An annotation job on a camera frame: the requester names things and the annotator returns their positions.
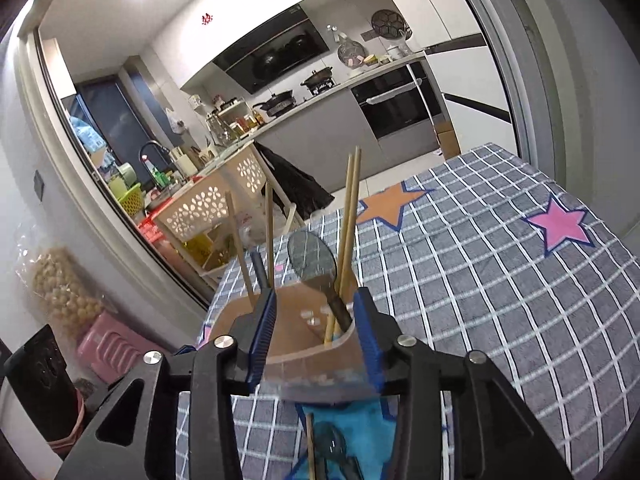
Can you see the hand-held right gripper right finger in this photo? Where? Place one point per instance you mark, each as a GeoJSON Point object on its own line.
{"type": "Point", "coordinates": [367, 330]}

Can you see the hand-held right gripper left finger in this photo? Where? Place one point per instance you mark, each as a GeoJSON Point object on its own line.
{"type": "Point", "coordinates": [265, 325]}

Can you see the beige plastic utensil holder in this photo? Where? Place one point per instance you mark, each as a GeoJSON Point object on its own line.
{"type": "Point", "coordinates": [290, 325]}

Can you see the translucent grey spoon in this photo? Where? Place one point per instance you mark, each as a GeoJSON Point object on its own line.
{"type": "Point", "coordinates": [331, 442]}
{"type": "Point", "coordinates": [260, 270]}

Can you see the dark metal spoon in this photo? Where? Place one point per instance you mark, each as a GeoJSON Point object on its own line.
{"type": "Point", "coordinates": [310, 257]}

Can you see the yellow oil bottles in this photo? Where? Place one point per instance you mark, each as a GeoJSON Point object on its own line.
{"type": "Point", "coordinates": [197, 250]}

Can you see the grey checkered star tablecloth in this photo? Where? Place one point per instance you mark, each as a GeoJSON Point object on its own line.
{"type": "Point", "coordinates": [475, 285]}

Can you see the beige flower-cutout trolley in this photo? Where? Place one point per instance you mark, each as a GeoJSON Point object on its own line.
{"type": "Point", "coordinates": [195, 215]}

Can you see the black hanging garment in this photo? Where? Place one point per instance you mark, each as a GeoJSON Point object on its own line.
{"type": "Point", "coordinates": [295, 180]}

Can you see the red plastic basket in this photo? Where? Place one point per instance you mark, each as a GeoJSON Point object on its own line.
{"type": "Point", "coordinates": [150, 230]}

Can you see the stacked pink plastic stools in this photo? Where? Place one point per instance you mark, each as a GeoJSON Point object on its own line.
{"type": "Point", "coordinates": [115, 347]}

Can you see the green plastic basket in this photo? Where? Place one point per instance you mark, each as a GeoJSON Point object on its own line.
{"type": "Point", "coordinates": [132, 200]}

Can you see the white knife block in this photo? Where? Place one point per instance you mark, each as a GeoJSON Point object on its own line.
{"type": "Point", "coordinates": [181, 160]}

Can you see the spice rack with bottles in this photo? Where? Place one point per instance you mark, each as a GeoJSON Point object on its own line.
{"type": "Point", "coordinates": [235, 122]}

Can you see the clear bag of round nuts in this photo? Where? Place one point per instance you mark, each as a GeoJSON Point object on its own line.
{"type": "Point", "coordinates": [62, 290]}

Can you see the cardboard box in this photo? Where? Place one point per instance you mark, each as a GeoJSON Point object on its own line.
{"type": "Point", "coordinates": [446, 137]}

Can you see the black kitchen faucet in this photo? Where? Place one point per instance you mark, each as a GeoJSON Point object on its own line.
{"type": "Point", "coordinates": [150, 147]}

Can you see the black wok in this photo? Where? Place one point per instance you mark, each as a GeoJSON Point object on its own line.
{"type": "Point", "coordinates": [275, 102]}

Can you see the white hanging plastic bag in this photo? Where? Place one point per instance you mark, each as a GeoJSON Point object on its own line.
{"type": "Point", "coordinates": [173, 121]}

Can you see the black built-in oven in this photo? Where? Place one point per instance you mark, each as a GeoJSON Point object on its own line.
{"type": "Point", "coordinates": [395, 105]}

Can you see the dark bag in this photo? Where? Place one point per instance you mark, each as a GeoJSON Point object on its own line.
{"type": "Point", "coordinates": [37, 380]}

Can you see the dark cooking pot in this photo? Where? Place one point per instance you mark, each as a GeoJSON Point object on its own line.
{"type": "Point", "coordinates": [316, 79]}

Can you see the blue and white hanging bag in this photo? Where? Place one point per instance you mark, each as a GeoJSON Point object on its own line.
{"type": "Point", "coordinates": [87, 137]}

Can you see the black range hood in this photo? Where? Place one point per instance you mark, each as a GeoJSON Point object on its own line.
{"type": "Point", "coordinates": [270, 55]}

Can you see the white refrigerator with magnets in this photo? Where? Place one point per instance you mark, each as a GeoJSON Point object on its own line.
{"type": "Point", "coordinates": [475, 75]}

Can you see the white enamel pot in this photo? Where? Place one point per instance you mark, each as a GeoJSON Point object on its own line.
{"type": "Point", "coordinates": [395, 51]}

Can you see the red paper decal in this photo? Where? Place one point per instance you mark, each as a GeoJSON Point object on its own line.
{"type": "Point", "coordinates": [207, 19]}

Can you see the white upper kitchen cabinets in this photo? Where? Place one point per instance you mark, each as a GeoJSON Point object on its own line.
{"type": "Point", "coordinates": [240, 0]}

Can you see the dark wall switch panel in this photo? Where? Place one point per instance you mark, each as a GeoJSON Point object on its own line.
{"type": "Point", "coordinates": [39, 185]}

